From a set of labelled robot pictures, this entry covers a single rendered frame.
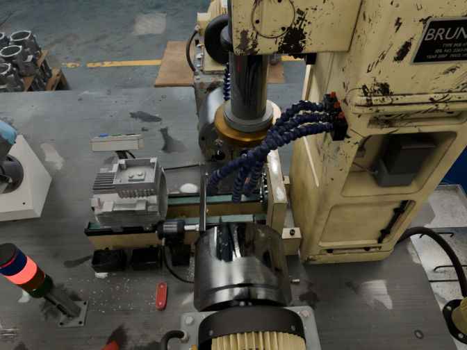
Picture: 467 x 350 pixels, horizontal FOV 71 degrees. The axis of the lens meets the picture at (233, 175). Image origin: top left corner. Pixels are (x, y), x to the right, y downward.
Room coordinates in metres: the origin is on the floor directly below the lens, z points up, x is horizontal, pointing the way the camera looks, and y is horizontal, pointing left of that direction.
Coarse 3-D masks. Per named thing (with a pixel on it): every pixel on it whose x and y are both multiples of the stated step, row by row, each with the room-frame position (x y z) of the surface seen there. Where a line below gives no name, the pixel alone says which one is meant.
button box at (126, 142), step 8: (104, 136) 0.90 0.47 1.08; (112, 136) 0.90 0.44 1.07; (120, 136) 0.89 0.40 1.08; (128, 136) 0.88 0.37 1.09; (136, 136) 0.88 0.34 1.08; (96, 144) 0.86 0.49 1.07; (104, 144) 0.86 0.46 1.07; (112, 144) 0.86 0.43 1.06; (120, 144) 0.86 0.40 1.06; (128, 144) 0.86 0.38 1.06; (136, 144) 0.86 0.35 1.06
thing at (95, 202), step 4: (160, 168) 0.72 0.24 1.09; (168, 192) 0.73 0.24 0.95; (152, 196) 0.60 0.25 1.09; (156, 196) 0.60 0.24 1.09; (92, 200) 0.60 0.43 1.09; (96, 200) 0.60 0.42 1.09; (152, 200) 0.59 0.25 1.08; (156, 200) 0.59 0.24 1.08; (92, 204) 0.59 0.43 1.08; (96, 204) 0.59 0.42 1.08; (100, 204) 0.60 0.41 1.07
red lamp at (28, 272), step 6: (30, 264) 0.36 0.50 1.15; (24, 270) 0.34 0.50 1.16; (30, 270) 0.35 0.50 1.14; (6, 276) 0.33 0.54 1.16; (12, 276) 0.33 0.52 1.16; (18, 276) 0.33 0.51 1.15; (24, 276) 0.34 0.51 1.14; (30, 276) 0.34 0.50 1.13; (18, 282) 0.33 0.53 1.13; (24, 282) 0.33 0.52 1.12
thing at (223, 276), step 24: (216, 240) 0.41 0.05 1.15; (240, 240) 0.40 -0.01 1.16; (264, 240) 0.41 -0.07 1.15; (216, 264) 0.35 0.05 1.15; (240, 264) 0.34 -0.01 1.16; (264, 264) 0.34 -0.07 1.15; (216, 288) 0.29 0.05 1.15; (240, 288) 0.29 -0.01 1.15; (264, 288) 0.29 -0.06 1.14; (288, 288) 0.30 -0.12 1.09
